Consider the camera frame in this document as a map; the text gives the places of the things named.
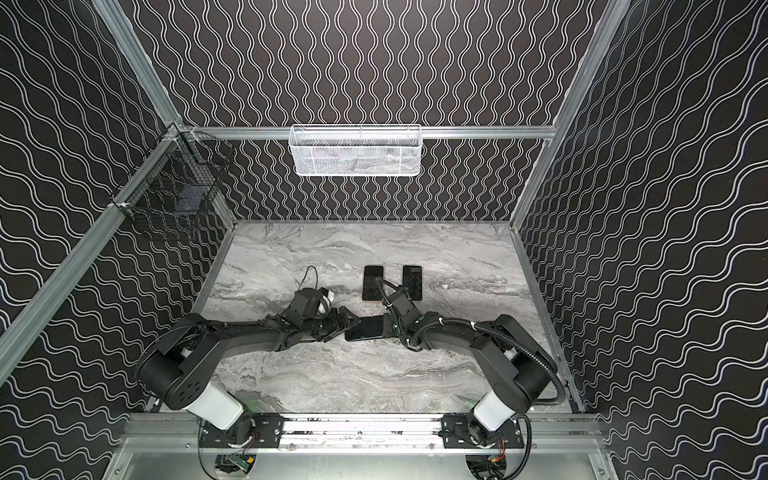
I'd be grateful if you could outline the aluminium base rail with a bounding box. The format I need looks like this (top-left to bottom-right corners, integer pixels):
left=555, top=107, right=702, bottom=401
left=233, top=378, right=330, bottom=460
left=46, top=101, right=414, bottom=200
left=120, top=413, right=602, bottom=455

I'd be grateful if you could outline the light blue phone case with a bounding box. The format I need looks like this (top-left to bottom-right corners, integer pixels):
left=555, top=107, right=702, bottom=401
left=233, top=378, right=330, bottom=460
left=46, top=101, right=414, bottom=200
left=401, top=264, right=425, bottom=302

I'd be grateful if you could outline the aluminium corner post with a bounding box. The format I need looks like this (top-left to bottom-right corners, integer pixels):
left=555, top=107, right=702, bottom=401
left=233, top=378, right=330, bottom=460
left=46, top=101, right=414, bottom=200
left=93, top=0, right=183, bottom=127
left=510, top=0, right=631, bottom=231

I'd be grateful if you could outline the aluminium left side rail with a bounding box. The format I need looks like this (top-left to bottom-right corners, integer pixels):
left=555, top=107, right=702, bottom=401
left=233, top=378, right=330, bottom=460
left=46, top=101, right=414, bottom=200
left=0, top=128, right=181, bottom=385

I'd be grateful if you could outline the aluminium corner post left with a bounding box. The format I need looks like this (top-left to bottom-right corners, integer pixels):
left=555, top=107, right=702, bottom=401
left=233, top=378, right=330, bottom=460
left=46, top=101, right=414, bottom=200
left=93, top=0, right=183, bottom=127

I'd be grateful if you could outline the white wire mesh basket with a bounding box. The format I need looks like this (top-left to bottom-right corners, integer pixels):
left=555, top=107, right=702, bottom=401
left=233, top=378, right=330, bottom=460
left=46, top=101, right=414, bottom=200
left=288, top=134, right=424, bottom=177

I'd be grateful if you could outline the aluminium back crossbar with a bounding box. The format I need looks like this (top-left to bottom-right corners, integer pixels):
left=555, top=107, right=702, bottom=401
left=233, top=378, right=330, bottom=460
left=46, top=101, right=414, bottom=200
left=183, top=124, right=556, bottom=140

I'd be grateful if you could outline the aluminium corner post right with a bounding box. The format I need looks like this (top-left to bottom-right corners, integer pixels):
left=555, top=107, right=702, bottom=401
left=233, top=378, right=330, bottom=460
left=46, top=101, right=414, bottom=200
left=510, top=0, right=631, bottom=231

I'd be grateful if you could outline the black phone blue edge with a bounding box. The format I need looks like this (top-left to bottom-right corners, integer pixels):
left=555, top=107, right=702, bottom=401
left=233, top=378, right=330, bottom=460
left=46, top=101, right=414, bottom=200
left=344, top=315, right=386, bottom=343

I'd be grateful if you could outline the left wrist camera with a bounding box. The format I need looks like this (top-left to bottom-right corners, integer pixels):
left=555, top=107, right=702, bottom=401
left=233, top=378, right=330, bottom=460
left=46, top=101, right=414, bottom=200
left=320, top=288, right=335, bottom=309

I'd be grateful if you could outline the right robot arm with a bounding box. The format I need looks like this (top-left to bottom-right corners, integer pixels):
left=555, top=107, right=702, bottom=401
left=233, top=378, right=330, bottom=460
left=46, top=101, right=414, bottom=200
left=375, top=277, right=567, bottom=434

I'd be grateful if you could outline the black wire mesh basket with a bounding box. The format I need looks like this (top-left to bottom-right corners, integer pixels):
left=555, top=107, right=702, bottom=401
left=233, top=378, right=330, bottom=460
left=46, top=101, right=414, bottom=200
left=119, top=131, right=235, bottom=243

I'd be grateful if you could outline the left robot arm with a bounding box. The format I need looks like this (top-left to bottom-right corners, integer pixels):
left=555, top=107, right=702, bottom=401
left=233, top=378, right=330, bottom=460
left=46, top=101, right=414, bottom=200
left=136, top=288, right=361, bottom=432

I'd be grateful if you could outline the black phone purple edge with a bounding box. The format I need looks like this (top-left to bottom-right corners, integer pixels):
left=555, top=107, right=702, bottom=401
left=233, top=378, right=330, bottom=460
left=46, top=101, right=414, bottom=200
left=362, top=265, right=385, bottom=302

